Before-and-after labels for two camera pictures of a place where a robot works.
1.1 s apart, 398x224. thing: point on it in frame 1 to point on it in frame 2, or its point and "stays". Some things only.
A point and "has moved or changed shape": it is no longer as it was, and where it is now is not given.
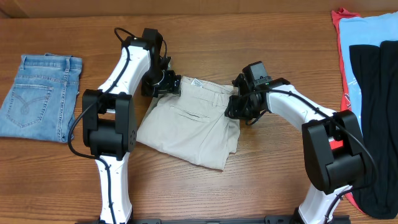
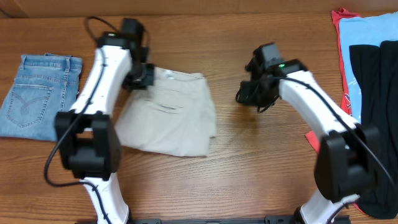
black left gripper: x=171 y=85 to x=147 y=79
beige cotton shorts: x=193 y=127 has moved or changed shape
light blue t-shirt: x=371 y=30 stays
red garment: x=336 y=16 stays
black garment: x=377 y=71 stays
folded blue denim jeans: x=41 y=102 stays
